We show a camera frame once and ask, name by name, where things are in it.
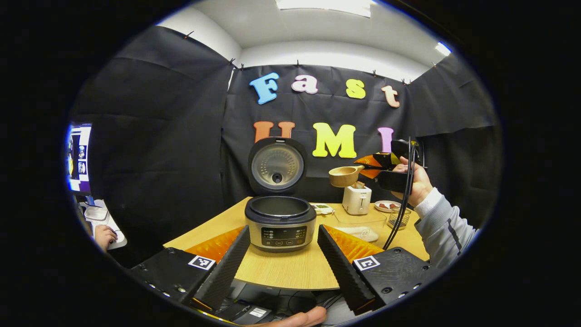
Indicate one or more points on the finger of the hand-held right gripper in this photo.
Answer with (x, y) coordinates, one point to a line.
(376, 161)
(373, 173)

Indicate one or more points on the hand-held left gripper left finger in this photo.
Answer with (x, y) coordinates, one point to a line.
(227, 268)

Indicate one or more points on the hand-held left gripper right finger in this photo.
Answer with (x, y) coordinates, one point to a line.
(342, 272)

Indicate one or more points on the wooden spoon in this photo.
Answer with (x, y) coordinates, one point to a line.
(342, 177)

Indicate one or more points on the clear rice container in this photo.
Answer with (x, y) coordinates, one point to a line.
(363, 234)

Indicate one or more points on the black silver rice cooker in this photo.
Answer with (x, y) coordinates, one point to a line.
(279, 236)

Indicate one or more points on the toast slice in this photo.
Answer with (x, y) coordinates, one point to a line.
(360, 185)

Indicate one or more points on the white round plate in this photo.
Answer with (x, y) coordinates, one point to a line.
(381, 210)

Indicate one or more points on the white toaster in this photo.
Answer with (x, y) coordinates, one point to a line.
(356, 202)

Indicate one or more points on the black device white label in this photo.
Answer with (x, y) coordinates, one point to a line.
(245, 313)

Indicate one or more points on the white divided condiment tray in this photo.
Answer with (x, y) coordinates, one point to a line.
(322, 209)

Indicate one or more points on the white desk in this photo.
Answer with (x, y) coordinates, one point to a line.
(119, 240)

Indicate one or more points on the ceiling light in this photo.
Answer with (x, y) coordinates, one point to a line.
(324, 7)
(443, 48)

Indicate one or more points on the computer monitor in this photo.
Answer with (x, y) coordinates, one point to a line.
(79, 159)

